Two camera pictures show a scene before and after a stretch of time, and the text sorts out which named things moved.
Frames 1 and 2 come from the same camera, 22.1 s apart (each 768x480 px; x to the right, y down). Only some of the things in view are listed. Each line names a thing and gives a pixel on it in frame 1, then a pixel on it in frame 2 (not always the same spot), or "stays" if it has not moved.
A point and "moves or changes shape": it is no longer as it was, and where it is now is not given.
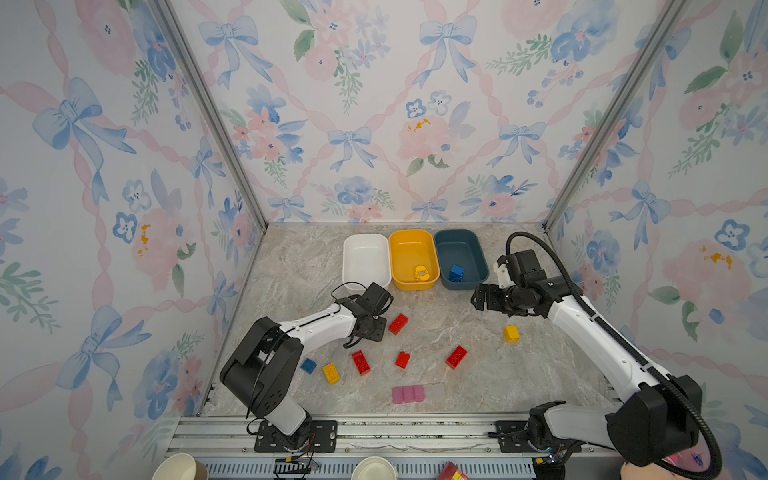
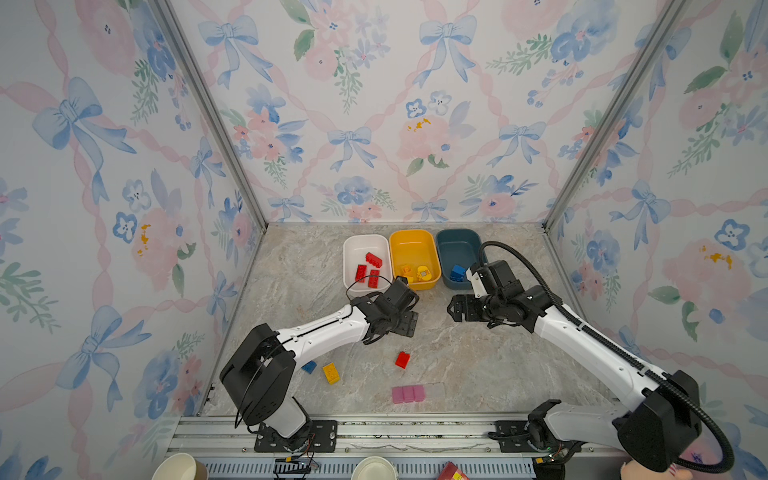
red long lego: x=361 y=362 -> x=374 y=260
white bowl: x=374 y=468 stays
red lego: x=456 y=358 -> x=374 y=279
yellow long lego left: x=331 y=373 stays
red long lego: x=398 y=324 moves or changes shape
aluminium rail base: x=491 y=447 stays
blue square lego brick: x=456 y=273 stays
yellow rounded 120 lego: x=421 y=274 stays
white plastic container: x=366 y=259 stays
